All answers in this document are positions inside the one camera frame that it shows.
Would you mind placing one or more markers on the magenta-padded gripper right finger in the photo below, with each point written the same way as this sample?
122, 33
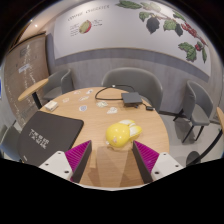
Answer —
165, 165

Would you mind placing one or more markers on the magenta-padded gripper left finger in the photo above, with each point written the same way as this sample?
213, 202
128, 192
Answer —
55, 161

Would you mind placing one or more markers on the yellow computer mouse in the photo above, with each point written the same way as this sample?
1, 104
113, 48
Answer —
118, 134

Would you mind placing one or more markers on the black mouse pad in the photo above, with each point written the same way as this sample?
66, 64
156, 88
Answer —
50, 133

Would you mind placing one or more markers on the grey upholstered chair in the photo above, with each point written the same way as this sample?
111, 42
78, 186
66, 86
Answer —
198, 106
56, 83
8, 141
133, 78

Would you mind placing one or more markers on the small white card box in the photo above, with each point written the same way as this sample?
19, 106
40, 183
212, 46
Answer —
51, 105

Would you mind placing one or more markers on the small black adapter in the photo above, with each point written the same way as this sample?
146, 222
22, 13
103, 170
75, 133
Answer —
149, 108

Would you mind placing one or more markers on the small printed sticker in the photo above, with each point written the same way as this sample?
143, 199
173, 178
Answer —
102, 104
112, 110
77, 92
83, 98
65, 99
89, 91
83, 108

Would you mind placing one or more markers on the flat black device box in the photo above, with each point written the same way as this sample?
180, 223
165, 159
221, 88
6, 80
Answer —
131, 98

